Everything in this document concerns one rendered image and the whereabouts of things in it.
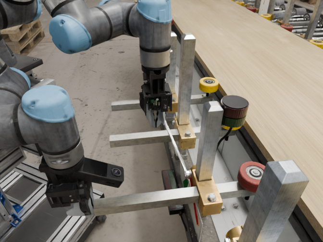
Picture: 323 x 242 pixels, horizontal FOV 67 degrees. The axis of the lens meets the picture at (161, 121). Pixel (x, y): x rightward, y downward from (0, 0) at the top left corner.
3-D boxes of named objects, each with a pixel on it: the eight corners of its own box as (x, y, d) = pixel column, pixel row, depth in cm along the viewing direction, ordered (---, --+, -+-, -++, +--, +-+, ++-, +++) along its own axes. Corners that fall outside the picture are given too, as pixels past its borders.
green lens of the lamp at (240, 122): (223, 128, 54) (224, 120, 52) (214, 113, 58) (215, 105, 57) (249, 126, 54) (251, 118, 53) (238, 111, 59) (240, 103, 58)
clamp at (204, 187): (201, 216, 62) (203, 204, 59) (188, 175, 73) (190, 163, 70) (222, 213, 63) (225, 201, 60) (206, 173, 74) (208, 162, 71)
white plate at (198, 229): (197, 244, 69) (201, 224, 63) (178, 173, 89) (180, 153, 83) (199, 243, 69) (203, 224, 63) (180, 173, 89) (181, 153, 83)
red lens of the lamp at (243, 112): (225, 119, 52) (226, 111, 51) (216, 104, 57) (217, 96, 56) (251, 116, 53) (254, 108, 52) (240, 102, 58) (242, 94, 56)
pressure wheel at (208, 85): (210, 110, 105) (214, 86, 98) (194, 104, 109) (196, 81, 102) (217, 102, 110) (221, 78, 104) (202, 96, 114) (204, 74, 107)
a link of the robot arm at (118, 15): (79, 3, 55) (116, 8, 51) (113, -6, 63) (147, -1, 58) (85, 37, 60) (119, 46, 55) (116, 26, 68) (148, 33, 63)
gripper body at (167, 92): (144, 115, 64) (142, 73, 57) (141, 98, 71) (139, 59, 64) (172, 113, 65) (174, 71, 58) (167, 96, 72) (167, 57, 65)
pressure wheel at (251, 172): (239, 212, 66) (247, 185, 59) (228, 188, 72) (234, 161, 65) (266, 208, 67) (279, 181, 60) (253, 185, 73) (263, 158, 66)
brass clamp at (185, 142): (179, 150, 82) (179, 139, 79) (171, 126, 93) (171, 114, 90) (196, 148, 83) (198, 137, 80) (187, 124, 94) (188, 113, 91)
